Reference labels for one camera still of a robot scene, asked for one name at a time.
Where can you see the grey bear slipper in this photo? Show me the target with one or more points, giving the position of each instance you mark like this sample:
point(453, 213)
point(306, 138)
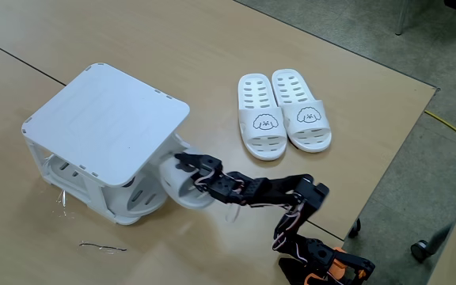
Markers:
point(141, 196)
point(172, 186)

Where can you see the white dog slipper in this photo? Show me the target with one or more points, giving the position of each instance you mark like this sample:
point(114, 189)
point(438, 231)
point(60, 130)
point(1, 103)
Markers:
point(323, 118)
point(248, 118)

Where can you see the white two-shelf shoe rack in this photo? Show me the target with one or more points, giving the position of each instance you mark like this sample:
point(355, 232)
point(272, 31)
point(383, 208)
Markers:
point(105, 122)

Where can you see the black table caster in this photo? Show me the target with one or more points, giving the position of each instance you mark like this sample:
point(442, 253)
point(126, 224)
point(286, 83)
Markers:
point(355, 229)

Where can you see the black chair caster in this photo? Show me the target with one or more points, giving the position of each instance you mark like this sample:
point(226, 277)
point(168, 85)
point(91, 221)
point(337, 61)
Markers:
point(420, 250)

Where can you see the metal chair leg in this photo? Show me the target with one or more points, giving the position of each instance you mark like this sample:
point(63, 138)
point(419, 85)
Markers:
point(402, 17)

